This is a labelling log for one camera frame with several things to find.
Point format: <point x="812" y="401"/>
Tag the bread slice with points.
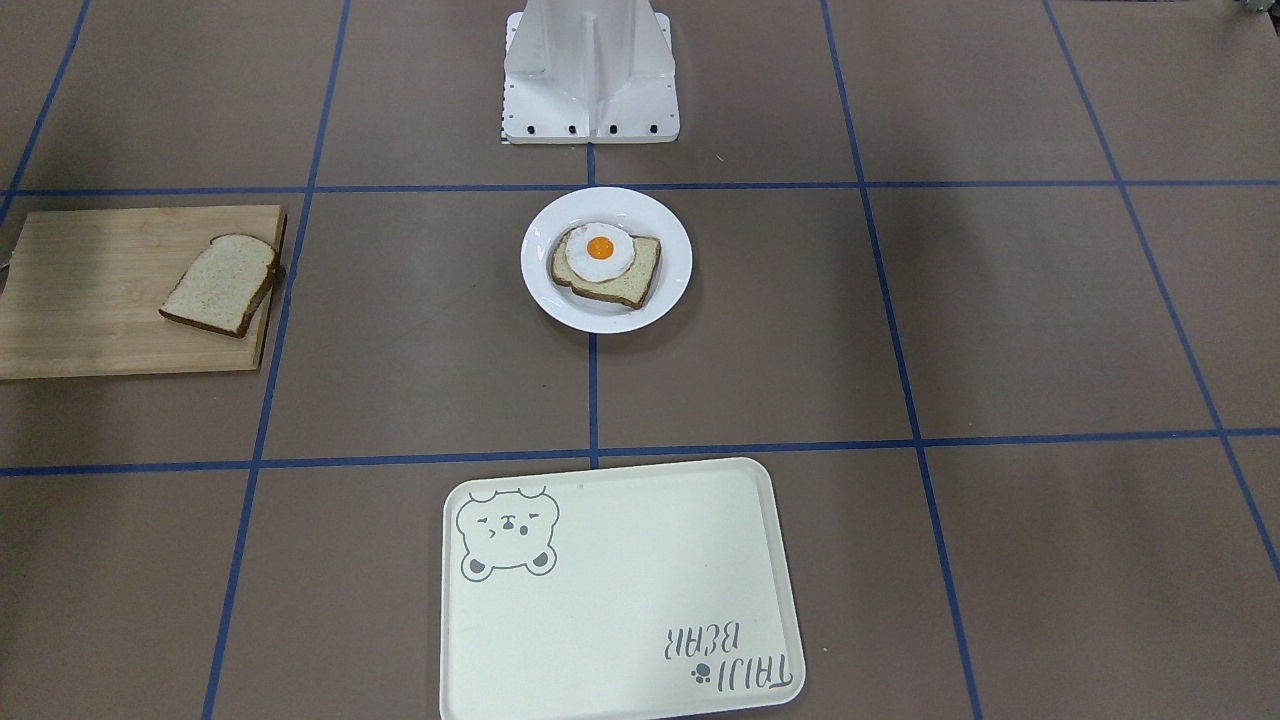
<point x="224" y="286"/>
<point x="631" y="290"/>

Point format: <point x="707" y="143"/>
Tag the wooden cutting board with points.
<point x="84" y="288"/>

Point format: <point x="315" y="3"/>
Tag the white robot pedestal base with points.
<point x="589" y="72"/>

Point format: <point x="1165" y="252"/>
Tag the cream bear tray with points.
<point x="625" y="593"/>

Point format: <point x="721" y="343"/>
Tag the white round plate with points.
<point x="633" y="212"/>

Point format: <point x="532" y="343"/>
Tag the fried egg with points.
<point x="598" y="252"/>

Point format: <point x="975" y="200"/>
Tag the bread slice on plate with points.
<point x="631" y="290"/>

